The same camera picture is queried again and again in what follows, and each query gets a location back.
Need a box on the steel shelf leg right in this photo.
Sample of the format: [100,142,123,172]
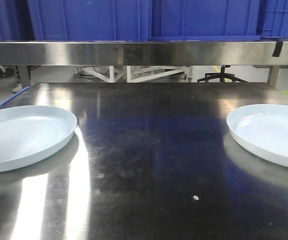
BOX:
[267,65,280,88]

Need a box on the blue plastic crate right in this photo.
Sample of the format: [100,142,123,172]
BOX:
[257,0,288,39]

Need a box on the black tape strip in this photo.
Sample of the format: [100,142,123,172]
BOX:
[272,40,284,58]

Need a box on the light blue plate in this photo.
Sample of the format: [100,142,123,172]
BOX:
[226,104,288,168]
[0,105,77,172]

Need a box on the stainless steel shelf rail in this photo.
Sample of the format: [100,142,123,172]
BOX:
[0,40,288,66]

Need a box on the blue crate far left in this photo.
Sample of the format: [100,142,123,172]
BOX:
[0,0,35,42]

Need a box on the white sneaker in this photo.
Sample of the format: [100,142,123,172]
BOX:
[12,84,23,94]

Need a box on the steel shelf leg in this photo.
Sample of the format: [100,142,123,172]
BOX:
[267,65,280,88]
[17,65,32,89]

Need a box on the blue plastic crate left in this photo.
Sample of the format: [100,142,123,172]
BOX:
[28,0,152,42]

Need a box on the blue plastic crate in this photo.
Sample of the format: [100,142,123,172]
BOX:
[28,0,152,42]
[151,0,260,42]
[257,0,288,39]

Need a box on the steel shelf leg left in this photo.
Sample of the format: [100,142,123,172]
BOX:
[17,65,32,89]

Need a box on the white metal frame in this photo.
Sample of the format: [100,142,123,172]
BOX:
[73,66,193,83]

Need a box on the blue plastic crate middle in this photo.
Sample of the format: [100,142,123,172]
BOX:
[151,0,260,42]

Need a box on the black office chair base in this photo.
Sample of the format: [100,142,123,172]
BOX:
[197,65,248,83]

